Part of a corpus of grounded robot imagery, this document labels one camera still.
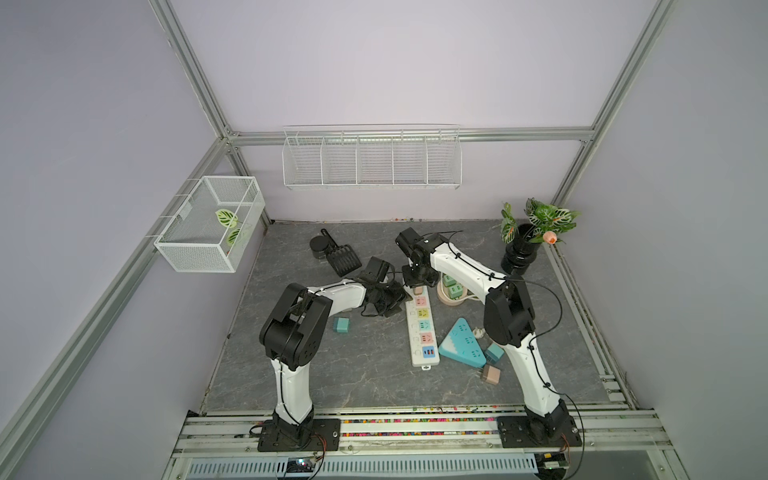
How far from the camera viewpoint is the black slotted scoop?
1.07 m

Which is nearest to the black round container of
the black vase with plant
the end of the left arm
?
the end of the left arm

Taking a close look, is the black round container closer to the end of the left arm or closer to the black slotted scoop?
the black slotted scoop

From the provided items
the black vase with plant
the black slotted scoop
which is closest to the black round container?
the black slotted scoop

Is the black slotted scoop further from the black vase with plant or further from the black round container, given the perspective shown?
the black vase with plant

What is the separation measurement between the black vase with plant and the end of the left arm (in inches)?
13.9

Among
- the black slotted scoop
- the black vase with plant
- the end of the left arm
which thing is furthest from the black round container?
the black vase with plant

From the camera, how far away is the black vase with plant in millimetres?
829

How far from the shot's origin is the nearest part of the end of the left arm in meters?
0.79
